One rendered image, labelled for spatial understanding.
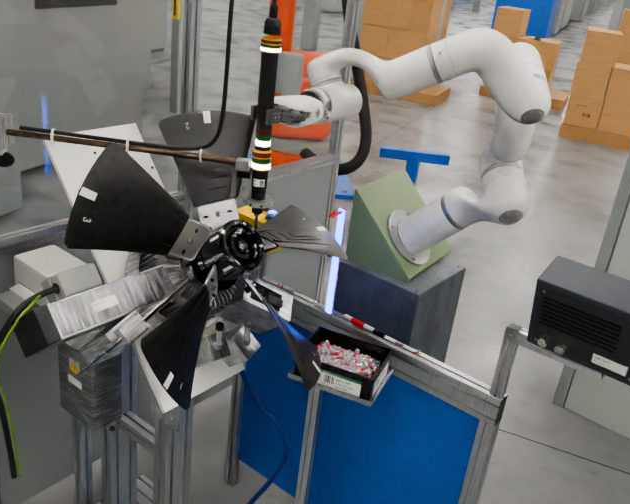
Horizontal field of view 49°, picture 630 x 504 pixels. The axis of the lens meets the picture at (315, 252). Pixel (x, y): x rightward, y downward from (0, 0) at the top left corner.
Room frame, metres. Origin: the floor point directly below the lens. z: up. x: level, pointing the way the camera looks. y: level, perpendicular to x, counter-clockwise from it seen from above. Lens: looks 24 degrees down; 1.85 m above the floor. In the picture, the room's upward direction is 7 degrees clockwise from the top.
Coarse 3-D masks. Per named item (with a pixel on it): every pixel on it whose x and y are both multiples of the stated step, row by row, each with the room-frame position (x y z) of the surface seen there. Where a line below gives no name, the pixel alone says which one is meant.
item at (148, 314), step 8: (176, 288) 1.34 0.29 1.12; (168, 296) 1.31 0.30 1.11; (160, 304) 1.29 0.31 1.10; (144, 312) 1.25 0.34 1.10; (152, 312) 1.26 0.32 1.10; (144, 320) 1.24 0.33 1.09; (120, 336) 1.18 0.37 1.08; (112, 344) 1.16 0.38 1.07; (104, 352) 1.14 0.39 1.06; (96, 360) 1.12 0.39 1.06
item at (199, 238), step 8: (192, 224) 1.37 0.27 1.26; (200, 224) 1.37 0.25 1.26; (184, 232) 1.36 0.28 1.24; (192, 232) 1.37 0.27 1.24; (200, 232) 1.38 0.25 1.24; (208, 232) 1.38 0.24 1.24; (184, 240) 1.36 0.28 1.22; (200, 240) 1.38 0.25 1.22; (176, 248) 1.36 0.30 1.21; (184, 248) 1.36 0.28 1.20; (192, 248) 1.37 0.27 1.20; (200, 248) 1.38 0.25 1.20; (184, 256) 1.37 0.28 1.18; (192, 256) 1.37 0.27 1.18
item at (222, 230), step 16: (224, 224) 1.38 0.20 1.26; (240, 224) 1.41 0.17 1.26; (208, 240) 1.38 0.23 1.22; (224, 240) 1.35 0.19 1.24; (256, 240) 1.42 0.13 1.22; (208, 256) 1.36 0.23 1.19; (224, 256) 1.33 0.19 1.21; (240, 256) 1.36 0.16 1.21; (256, 256) 1.39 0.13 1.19; (192, 272) 1.37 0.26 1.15; (224, 272) 1.35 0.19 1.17; (240, 272) 1.35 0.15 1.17; (224, 288) 1.40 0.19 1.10
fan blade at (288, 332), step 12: (264, 300) 1.35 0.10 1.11; (276, 312) 1.39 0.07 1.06; (288, 324) 1.44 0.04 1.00; (288, 336) 1.33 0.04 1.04; (300, 336) 1.44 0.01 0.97; (300, 348) 1.35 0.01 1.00; (312, 348) 1.44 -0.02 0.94; (300, 360) 1.30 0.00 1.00; (312, 360) 1.37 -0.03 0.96; (300, 372) 1.27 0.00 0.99; (312, 372) 1.32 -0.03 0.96; (312, 384) 1.28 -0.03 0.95
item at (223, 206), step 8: (224, 200) 1.48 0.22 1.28; (232, 200) 1.48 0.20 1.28; (200, 208) 1.48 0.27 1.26; (208, 208) 1.48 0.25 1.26; (216, 208) 1.48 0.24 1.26; (224, 208) 1.47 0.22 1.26; (232, 208) 1.47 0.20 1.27; (200, 216) 1.47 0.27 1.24; (224, 216) 1.46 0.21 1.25; (232, 216) 1.46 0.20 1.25; (208, 224) 1.45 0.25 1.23; (216, 224) 1.45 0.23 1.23
